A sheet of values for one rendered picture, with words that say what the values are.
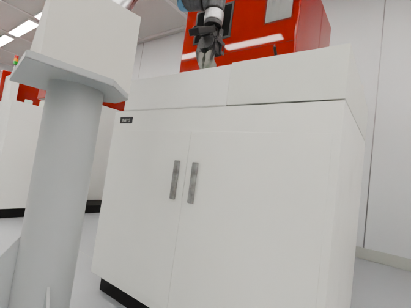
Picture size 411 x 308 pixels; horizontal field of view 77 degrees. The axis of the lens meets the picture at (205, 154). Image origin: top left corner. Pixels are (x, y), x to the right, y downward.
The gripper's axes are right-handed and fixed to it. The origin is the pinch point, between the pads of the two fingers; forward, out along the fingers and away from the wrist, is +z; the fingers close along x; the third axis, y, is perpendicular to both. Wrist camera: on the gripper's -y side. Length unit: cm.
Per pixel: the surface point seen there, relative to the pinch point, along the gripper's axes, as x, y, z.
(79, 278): 58, -2, 97
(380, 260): -57, 206, 94
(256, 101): -25.8, -4.0, 14.9
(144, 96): 26.9, -4.0, 9.7
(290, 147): -37.8, -4.3, 28.5
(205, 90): -5.7, -4.0, 9.7
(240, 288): -28, -4, 70
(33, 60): 9, -52, 17
